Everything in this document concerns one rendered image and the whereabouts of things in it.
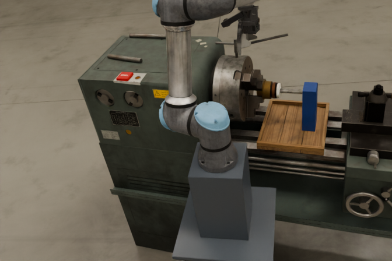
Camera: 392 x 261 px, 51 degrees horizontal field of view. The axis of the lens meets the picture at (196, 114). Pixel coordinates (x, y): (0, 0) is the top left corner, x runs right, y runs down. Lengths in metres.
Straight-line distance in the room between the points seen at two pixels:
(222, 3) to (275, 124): 0.90
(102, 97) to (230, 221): 0.83
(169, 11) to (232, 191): 0.68
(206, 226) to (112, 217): 1.39
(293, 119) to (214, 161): 0.71
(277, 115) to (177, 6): 0.98
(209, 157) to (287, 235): 1.32
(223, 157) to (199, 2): 0.55
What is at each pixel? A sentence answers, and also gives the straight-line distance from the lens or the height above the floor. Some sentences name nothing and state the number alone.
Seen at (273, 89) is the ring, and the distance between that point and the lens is 1.91.
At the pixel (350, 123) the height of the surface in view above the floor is 1.02.
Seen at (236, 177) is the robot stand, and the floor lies 1.10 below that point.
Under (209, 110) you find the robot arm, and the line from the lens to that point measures 1.42.
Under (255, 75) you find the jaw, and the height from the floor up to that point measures 1.11.
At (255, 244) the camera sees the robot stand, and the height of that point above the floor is 0.75.
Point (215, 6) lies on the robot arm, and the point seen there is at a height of 1.67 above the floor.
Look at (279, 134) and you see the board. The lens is 1.99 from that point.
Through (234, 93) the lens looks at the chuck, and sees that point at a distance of 1.83.
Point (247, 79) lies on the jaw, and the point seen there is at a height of 1.19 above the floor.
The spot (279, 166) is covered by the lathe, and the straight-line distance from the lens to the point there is 2.03.
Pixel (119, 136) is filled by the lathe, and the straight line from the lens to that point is 2.09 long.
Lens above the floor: 2.14
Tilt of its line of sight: 35 degrees down
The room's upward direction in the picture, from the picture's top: 10 degrees counter-clockwise
